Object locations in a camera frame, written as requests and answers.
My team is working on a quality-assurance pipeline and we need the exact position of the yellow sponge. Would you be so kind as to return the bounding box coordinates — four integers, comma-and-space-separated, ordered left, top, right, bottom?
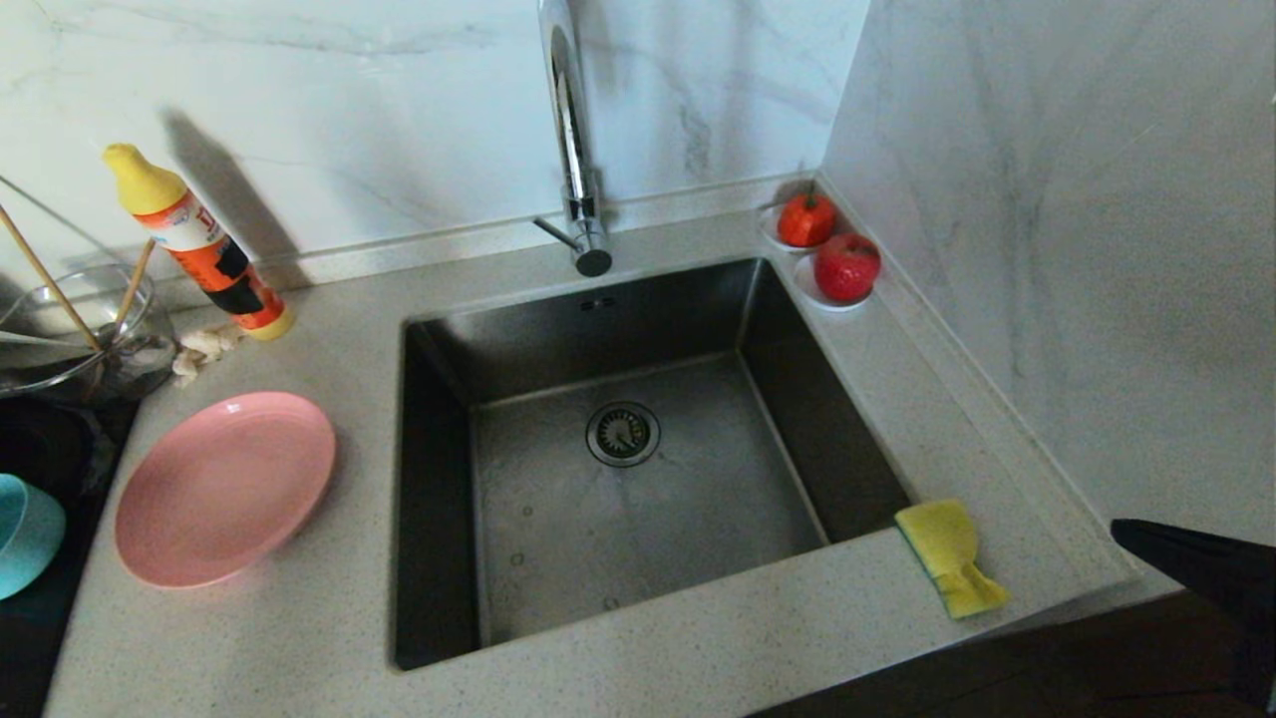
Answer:
894, 499, 1011, 620

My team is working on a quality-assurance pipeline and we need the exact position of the wooden chopstick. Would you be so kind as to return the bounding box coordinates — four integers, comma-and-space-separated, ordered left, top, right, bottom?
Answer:
0, 204, 103, 353
95, 237, 158, 380

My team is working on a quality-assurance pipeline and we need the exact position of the red tomato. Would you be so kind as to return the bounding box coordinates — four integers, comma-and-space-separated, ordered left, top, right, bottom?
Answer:
778, 189, 838, 247

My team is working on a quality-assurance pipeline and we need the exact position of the garlic bulb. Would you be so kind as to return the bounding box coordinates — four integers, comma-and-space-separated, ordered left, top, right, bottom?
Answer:
171, 324, 245, 388

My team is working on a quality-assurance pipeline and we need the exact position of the metal sink drain strainer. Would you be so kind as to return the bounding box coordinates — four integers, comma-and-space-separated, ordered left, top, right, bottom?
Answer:
584, 401, 661, 468

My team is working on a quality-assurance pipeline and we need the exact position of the small white dish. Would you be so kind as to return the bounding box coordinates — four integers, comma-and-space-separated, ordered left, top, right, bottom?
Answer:
760, 202, 838, 252
795, 254, 878, 312

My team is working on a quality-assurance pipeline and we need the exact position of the black induction cooktop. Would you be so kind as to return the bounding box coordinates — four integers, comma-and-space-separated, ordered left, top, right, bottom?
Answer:
0, 399, 139, 718

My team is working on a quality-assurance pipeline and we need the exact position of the clear glass pot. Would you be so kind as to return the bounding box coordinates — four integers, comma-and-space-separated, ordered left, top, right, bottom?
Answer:
0, 264, 178, 400

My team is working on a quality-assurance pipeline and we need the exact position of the teal blue bowl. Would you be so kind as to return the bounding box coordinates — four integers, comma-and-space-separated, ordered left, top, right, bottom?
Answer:
0, 474, 67, 601

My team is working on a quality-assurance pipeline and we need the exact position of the red apple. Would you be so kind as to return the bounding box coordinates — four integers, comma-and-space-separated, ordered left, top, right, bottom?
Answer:
814, 232, 883, 303

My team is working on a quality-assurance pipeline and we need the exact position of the silver spoon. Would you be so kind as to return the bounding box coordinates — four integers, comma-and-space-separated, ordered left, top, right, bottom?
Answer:
0, 324, 121, 355

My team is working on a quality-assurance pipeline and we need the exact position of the pink round plate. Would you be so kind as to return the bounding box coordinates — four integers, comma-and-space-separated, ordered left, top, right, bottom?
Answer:
114, 391, 338, 589

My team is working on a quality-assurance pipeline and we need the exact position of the chrome faucet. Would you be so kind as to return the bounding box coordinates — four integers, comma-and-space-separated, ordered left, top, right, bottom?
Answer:
531, 0, 614, 278

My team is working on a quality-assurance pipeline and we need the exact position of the orange detergent bottle yellow cap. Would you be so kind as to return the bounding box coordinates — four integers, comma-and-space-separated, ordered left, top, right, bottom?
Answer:
102, 143, 295, 342

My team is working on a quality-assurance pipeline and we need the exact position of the stainless steel sink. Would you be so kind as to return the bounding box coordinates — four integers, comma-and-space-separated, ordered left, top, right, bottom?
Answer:
392, 256, 918, 671

